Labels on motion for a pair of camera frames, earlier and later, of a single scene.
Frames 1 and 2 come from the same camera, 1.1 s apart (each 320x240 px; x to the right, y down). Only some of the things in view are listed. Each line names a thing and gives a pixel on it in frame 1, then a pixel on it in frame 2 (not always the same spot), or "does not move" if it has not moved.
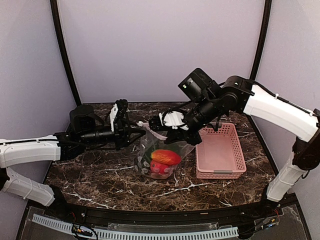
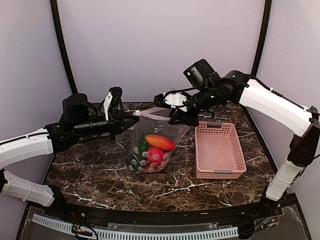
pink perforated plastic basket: x=219 y=155 does not move
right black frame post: x=261 y=48 does not move
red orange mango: x=165 y=157 → x=160 y=142
